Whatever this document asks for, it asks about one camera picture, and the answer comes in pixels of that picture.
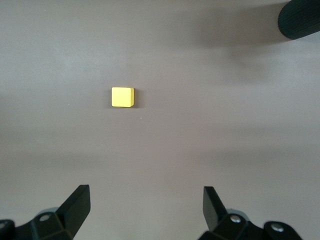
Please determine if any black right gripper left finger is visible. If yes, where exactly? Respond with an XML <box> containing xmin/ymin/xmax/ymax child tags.
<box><xmin>0</xmin><ymin>184</ymin><xmax>91</xmax><ymax>240</ymax></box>

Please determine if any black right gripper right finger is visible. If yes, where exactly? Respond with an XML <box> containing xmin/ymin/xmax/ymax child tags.
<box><xmin>197</xmin><ymin>185</ymin><xmax>305</xmax><ymax>240</ymax></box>

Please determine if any yellow block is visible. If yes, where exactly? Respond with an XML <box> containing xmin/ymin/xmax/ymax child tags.
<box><xmin>110</xmin><ymin>86</ymin><xmax>135</xmax><ymax>109</ymax></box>

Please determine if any black ribbed foam cylinder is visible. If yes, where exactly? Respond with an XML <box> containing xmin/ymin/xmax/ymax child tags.
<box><xmin>277</xmin><ymin>0</ymin><xmax>320</xmax><ymax>41</ymax></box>

